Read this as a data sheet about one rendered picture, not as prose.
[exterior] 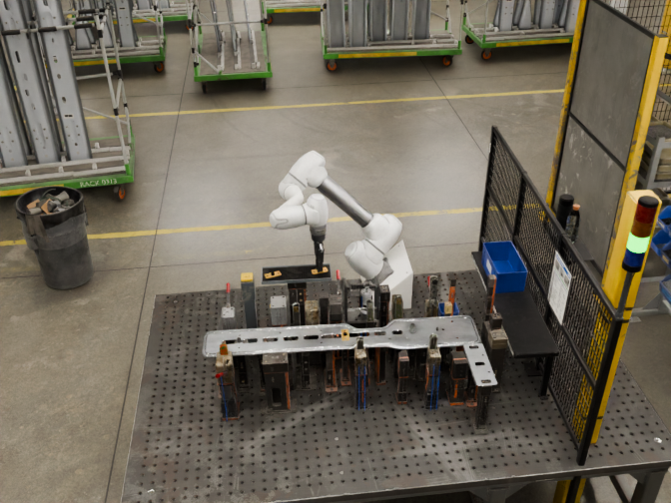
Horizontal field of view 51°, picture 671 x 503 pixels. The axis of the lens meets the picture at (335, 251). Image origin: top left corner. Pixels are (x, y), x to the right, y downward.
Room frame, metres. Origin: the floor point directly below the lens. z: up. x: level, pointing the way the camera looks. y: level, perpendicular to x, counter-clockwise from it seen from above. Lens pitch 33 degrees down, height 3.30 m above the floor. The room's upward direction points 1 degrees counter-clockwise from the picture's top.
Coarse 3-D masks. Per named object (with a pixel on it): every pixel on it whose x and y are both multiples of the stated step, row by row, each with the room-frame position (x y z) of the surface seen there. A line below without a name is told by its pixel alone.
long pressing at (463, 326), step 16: (400, 320) 2.83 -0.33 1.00; (416, 320) 2.83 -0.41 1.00; (432, 320) 2.83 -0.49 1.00; (448, 320) 2.82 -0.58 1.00; (464, 320) 2.82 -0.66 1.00; (208, 336) 2.73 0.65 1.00; (224, 336) 2.73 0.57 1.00; (240, 336) 2.73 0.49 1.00; (256, 336) 2.73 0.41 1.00; (272, 336) 2.73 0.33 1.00; (288, 336) 2.72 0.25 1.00; (304, 336) 2.72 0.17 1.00; (320, 336) 2.72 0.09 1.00; (368, 336) 2.71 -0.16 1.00; (384, 336) 2.71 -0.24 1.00; (400, 336) 2.71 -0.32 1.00; (416, 336) 2.70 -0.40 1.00; (448, 336) 2.70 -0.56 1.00; (464, 336) 2.70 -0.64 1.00; (208, 352) 2.61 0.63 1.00; (240, 352) 2.61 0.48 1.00; (256, 352) 2.61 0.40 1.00; (272, 352) 2.61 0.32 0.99; (288, 352) 2.62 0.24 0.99
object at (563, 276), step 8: (560, 256) 2.73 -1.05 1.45; (560, 264) 2.72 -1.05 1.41; (552, 272) 2.79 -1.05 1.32; (560, 272) 2.70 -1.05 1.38; (568, 272) 2.62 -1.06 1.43; (552, 280) 2.77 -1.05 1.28; (560, 280) 2.68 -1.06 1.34; (568, 280) 2.60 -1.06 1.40; (552, 288) 2.75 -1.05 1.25; (560, 288) 2.67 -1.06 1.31; (568, 288) 2.59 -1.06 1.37; (552, 296) 2.74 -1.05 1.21; (560, 296) 2.65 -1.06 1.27; (552, 304) 2.72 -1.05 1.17; (560, 304) 2.63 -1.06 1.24; (560, 312) 2.62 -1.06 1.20; (560, 320) 2.60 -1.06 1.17
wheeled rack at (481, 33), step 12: (492, 0) 10.76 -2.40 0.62; (468, 12) 10.73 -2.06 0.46; (468, 24) 10.49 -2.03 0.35; (480, 24) 10.72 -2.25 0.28; (492, 24) 10.48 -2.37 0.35; (552, 24) 10.54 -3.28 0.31; (468, 36) 10.65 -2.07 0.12; (480, 36) 10.11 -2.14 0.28; (492, 36) 10.10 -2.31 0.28; (504, 36) 9.98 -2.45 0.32; (516, 36) 9.98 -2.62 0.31; (528, 36) 10.00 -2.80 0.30; (540, 36) 10.03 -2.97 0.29; (552, 36) 10.05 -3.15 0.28; (564, 36) 10.04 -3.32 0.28
